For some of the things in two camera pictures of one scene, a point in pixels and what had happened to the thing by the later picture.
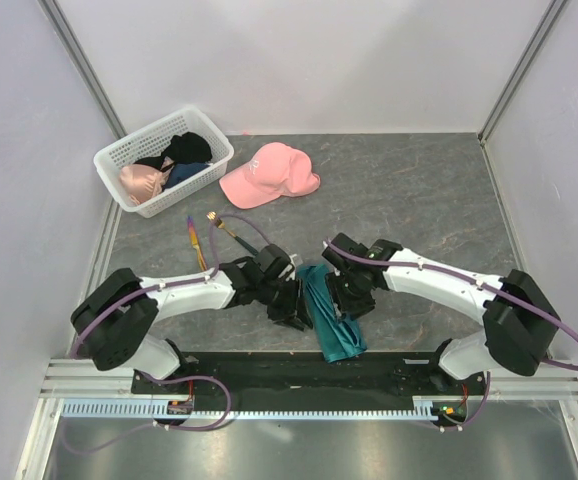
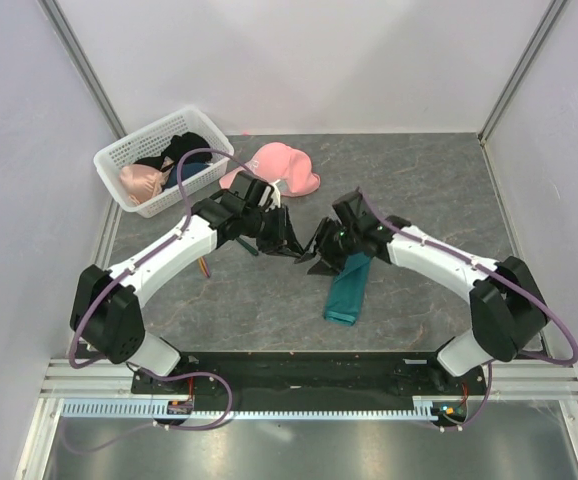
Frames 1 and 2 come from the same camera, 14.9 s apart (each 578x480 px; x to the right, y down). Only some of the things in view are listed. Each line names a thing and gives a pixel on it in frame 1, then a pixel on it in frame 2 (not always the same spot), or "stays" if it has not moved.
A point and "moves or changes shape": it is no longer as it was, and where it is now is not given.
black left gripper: [293, 312] to [284, 239]
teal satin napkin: [338, 335] moves or changes shape
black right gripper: [356, 309] to [322, 238]
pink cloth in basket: [141, 181] stays
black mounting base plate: [307, 376] stays
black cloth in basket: [188, 147] stays
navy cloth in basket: [182, 170] stays
